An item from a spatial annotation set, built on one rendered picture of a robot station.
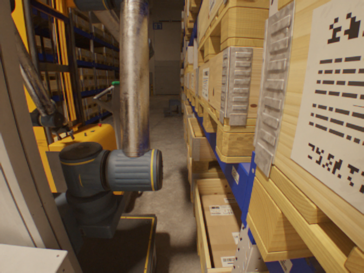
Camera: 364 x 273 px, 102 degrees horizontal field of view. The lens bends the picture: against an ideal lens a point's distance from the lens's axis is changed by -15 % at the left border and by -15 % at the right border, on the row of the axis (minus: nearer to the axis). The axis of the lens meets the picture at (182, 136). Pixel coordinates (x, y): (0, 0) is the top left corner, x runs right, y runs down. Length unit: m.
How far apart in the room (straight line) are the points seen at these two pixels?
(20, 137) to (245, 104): 0.69
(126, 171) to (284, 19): 0.71
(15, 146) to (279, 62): 0.68
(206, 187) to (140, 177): 0.89
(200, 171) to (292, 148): 1.42
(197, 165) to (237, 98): 1.13
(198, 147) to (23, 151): 1.19
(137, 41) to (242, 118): 0.56
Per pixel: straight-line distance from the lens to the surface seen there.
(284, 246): 0.30
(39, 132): 1.99
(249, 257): 0.59
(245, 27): 0.53
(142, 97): 0.78
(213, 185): 1.56
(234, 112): 0.51
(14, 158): 0.67
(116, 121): 1.81
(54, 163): 1.96
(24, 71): 1.31
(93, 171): 0.82
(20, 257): 0.82
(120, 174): 0.78
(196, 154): 1.52
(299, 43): 0.22
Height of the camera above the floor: 1.43
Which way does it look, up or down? 18 degrees down
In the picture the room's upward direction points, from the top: straight up
